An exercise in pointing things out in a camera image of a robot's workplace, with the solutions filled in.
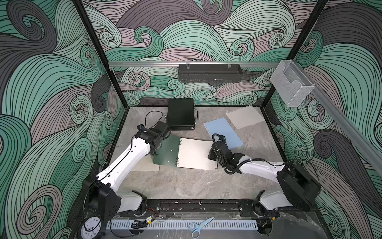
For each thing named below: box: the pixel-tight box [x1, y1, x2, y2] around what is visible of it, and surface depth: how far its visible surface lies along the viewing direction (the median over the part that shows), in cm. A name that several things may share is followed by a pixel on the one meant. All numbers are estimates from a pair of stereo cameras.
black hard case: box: [167, 98, 195, 131], surface depth 120 cm
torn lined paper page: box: [225, 105, 266, 129], surface depth 119 cm
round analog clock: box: [79, 216, 102, 239], surface depth 66 cm
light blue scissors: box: [188, 216, 215, 239], surface depth 70 cm
